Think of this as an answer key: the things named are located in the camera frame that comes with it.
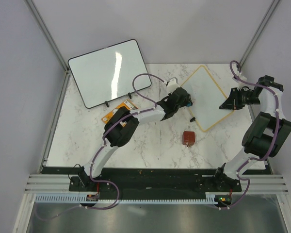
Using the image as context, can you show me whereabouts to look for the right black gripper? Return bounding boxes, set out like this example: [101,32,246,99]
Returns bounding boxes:
[220,88,260,111]

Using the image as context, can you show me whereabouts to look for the small yellow framed whiteboard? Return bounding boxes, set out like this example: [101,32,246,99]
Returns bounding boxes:
[181,65,233,132]

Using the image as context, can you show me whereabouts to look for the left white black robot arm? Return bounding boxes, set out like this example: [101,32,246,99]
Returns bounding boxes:
[78,87,193,191]

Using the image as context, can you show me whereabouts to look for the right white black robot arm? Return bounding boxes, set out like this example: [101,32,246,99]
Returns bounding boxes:
[212,75,291,191]

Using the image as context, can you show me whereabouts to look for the large black framed whiteboard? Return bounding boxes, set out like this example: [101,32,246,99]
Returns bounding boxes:
[68,39,152,109]

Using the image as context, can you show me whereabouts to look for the brown square box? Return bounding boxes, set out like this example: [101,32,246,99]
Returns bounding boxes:
[182,131,195,147]

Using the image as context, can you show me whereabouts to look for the orange picture card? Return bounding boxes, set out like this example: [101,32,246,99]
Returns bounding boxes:
[101,99,138,124]

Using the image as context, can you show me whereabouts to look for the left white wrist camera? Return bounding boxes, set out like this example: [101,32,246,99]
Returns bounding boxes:
[164,77,180,94]

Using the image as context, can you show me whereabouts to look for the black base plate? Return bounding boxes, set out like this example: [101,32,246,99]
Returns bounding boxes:
[69,168,242,199]

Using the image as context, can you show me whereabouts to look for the aluminium rail frame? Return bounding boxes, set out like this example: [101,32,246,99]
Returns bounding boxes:
[25,174,70,194]

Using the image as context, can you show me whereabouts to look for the light blue cable duct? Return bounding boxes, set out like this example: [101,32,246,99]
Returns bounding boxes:
[35,193,218,204]

